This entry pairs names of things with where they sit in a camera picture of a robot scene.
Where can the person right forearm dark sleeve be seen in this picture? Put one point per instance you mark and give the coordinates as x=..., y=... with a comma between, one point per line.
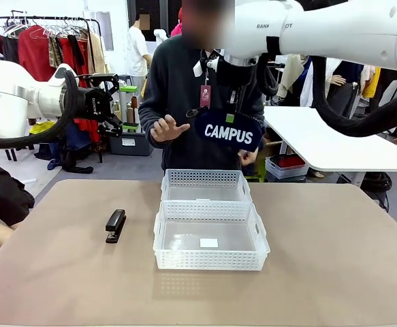
x=144, y=134

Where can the black hanging scarf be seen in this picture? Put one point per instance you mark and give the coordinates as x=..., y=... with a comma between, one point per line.
x=75, y=49

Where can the person left hand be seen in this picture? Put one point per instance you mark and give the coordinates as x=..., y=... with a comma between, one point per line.
x=248, y=157

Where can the person in pink top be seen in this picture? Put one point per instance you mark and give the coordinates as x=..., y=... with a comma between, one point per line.
x=177, y=29

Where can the red hanging garment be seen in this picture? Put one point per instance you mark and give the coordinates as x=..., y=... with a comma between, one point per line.
x=33, y=54

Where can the grey plastic storage bin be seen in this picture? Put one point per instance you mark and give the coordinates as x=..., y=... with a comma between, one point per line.
x=133, y=144

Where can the person right hand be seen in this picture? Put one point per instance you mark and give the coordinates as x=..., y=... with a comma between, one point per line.
x=165, y=131

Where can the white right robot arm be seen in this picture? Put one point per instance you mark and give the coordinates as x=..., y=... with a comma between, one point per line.
x=337, y=30

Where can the white perforated plastic basket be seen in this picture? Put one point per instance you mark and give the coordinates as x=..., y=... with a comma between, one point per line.
x=201, y=178

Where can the person in dark sweater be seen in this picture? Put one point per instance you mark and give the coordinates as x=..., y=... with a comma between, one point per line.
x=177, y=85

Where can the brown tube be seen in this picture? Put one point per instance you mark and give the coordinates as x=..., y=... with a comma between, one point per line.
x=134, y=109

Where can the patterned hanging garment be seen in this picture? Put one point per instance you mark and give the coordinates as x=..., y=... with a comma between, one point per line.
x=55, y=51

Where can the black metal clothes rack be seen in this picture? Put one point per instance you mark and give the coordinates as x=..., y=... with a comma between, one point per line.
x=97, y=30

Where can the white cardboard tube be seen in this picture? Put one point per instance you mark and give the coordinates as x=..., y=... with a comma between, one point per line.
x=123, y=107

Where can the yellow cloth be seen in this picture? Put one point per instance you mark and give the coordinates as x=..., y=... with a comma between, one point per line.
x=41, y=127

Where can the seated person black clothing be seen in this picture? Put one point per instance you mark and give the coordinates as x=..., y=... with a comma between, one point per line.
x=4, y=194

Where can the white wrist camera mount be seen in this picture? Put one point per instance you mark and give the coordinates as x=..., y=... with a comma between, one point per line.
x=212, y=63

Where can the black stapler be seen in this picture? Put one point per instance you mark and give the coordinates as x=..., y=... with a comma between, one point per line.
x=114, y=221

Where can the cream hanging garment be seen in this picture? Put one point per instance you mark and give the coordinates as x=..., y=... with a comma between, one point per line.
x=290, y=75

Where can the white perforated basket with sticker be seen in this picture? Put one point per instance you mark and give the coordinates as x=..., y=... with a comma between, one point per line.
x=211, y=262

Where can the beige hanging garment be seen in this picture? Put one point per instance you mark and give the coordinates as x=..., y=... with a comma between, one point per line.
x=97, y=54

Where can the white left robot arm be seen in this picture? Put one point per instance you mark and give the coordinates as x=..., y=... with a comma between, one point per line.
x=0, y=98

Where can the white table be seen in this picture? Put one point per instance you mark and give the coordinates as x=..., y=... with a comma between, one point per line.
x=320, y=143

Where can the person in white shirt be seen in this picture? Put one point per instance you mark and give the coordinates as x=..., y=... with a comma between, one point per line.
x=137, y=51

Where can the white square sticker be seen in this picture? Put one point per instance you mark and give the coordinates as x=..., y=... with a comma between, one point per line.
x=208, y=243

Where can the clear bin with red contents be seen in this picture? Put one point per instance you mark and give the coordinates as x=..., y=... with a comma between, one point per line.
x=286, y=168

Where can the yellow hanging garment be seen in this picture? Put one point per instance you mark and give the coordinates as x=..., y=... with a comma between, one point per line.
x=372, y=83

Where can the navy campus pencil pouch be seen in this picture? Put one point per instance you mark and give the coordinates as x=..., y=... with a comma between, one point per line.
x=229, y=134

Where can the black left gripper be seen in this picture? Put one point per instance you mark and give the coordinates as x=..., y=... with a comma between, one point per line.
x=91, y=104

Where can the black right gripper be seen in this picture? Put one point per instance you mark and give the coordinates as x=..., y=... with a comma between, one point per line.
x=239, y=76

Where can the black bag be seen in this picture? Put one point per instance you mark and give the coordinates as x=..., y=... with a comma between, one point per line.
x=342, y=100

